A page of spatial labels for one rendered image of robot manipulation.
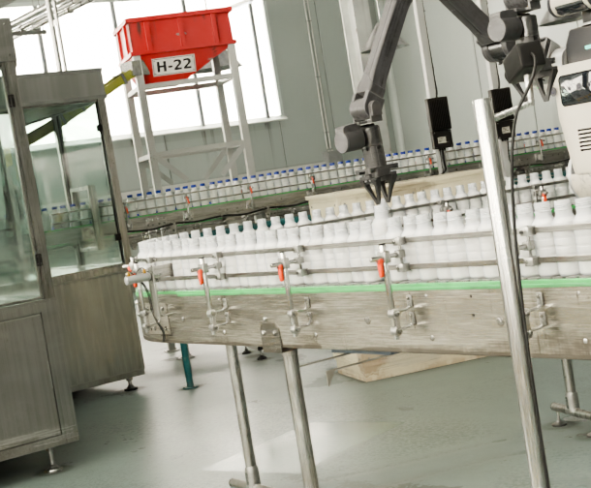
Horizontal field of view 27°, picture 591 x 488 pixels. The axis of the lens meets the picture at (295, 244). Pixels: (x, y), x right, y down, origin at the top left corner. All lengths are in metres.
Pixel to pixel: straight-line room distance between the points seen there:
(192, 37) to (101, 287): 2.53
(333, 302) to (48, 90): 5.45
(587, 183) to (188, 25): 7.02
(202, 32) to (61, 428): 4.62
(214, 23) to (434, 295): 7.35
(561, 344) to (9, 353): 4.03
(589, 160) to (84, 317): 5.64
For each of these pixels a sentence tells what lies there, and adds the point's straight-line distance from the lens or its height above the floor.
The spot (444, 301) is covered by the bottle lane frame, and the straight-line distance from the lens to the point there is 2.99.
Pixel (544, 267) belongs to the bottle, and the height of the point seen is 1.02.
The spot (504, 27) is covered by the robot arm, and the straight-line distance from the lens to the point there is 2.89.
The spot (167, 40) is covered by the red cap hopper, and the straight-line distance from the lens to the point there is 10.10.
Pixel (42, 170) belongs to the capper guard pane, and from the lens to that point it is 8.51.
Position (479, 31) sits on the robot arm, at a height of 1.63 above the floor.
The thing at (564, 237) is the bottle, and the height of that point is 1.08.
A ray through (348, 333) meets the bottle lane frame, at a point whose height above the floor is 0.87.
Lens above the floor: 1.30
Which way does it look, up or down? 3 degrees down
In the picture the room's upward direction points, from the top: 9 degrees counter-clockwise
